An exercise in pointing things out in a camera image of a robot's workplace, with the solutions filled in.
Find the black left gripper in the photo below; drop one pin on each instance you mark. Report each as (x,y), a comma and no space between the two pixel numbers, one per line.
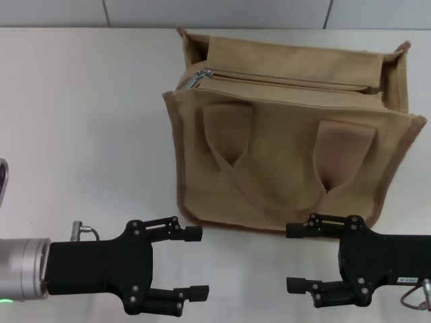
(101,266)

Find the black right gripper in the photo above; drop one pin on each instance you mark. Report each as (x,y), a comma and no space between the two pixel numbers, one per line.
(387,259)

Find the khaki canvas food bag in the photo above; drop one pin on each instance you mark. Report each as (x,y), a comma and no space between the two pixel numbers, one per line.
(286,151)

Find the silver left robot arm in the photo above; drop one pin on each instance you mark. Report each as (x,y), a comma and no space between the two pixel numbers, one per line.
(23,269)

